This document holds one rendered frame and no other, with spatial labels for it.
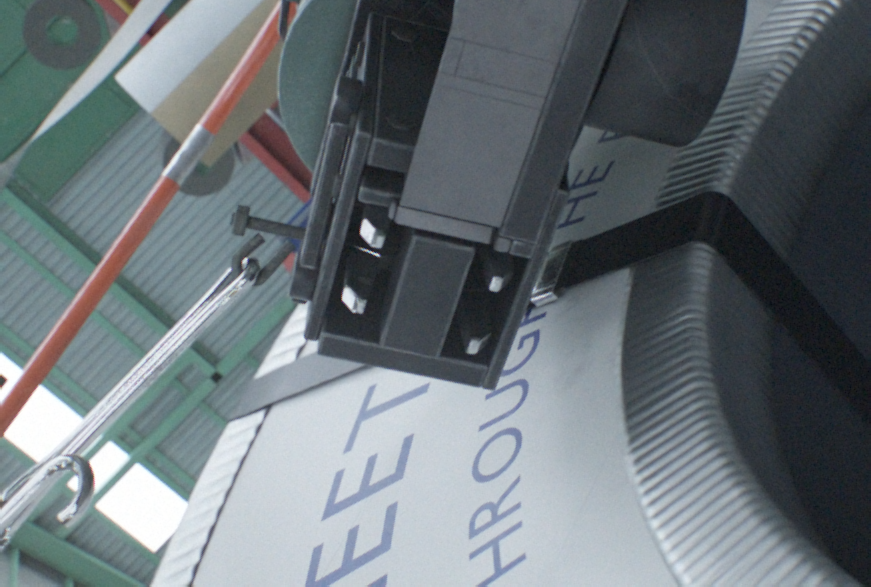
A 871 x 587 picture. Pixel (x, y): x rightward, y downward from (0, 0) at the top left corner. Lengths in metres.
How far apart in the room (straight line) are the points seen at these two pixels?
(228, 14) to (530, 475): 4.62
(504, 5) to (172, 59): 4.68
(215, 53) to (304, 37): 4.45
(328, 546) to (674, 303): 0.19
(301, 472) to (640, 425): 0.23
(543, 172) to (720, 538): 0.14
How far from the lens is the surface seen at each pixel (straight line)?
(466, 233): 0.46
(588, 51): 0.42
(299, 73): 0.59
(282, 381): 0.73
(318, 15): 0.58
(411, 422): 0.59
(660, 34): 0.44
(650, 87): 0.44
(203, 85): 5.03
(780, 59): 0.61
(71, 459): 0.54
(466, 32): 0.42
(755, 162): 0.58
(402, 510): 0.55
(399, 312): 0.48
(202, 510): 0.71
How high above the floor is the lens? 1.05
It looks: 1 degrees down
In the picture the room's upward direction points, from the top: 135 degrees counter-clockwise
